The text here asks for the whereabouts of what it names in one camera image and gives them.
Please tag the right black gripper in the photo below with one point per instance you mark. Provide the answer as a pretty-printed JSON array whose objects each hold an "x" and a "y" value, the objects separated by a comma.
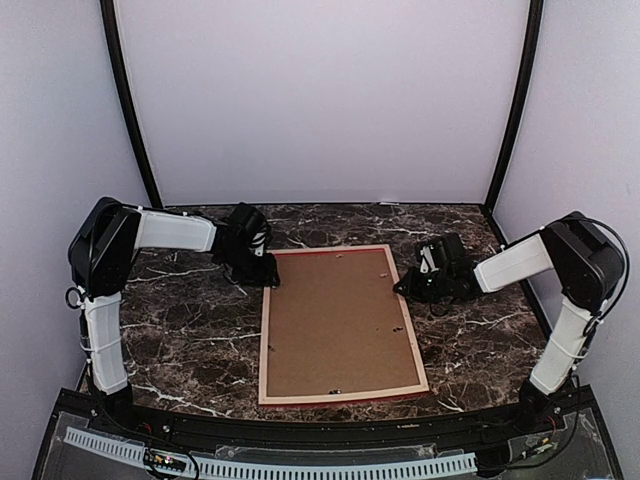
[{"x": 410, "y": 291}]

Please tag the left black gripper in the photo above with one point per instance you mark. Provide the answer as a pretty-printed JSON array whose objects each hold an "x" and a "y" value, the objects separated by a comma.
[{"x": 266, "y": 276}]

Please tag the brown backing board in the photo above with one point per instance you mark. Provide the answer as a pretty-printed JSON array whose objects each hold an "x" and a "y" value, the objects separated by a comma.
[{"x": 340, "y": 325}]

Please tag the red wooden picture frame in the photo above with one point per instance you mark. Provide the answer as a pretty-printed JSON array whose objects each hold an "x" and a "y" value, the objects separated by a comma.
[{"x": 265, "y": 350}]

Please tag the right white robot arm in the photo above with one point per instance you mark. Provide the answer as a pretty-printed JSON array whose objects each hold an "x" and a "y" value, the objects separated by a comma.
[{"x": 589, "y": 260}]

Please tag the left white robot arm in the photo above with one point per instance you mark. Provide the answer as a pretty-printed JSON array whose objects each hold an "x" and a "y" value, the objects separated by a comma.
[{"x": 102, "y": 255}]

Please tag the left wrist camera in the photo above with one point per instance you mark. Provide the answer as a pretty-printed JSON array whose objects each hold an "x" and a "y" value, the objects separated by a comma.
[{"x": 259, "y": 236}]

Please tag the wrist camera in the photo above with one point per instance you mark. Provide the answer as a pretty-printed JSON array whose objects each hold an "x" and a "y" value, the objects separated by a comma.
[
  {"x": 426, "y": 254},
  {"x": 259, "y": 236}
]

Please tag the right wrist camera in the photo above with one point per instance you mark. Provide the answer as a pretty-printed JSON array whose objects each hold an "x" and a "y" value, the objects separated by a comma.
[{"x": 426, "y": 254}]

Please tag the black front table rail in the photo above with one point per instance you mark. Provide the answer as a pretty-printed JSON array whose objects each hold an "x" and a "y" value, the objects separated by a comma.
[{"x": 485, "y": 429}]

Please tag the white cable tray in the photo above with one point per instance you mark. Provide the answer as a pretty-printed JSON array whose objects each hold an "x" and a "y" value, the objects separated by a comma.
[{"x": 268, "y": 465}]

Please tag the right black corner post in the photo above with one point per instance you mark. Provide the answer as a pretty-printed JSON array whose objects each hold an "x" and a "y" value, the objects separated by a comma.
[{"x": 526, "y": 63}]

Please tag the black corner post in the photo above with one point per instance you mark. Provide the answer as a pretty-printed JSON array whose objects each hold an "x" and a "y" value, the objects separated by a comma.
[
  {"x": 526, "y": 63},
  {"x": 124, "y": 93}
]

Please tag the left black corner post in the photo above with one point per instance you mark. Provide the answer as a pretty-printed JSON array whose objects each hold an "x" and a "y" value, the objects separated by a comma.
[{"x": 124, "y": 93}]

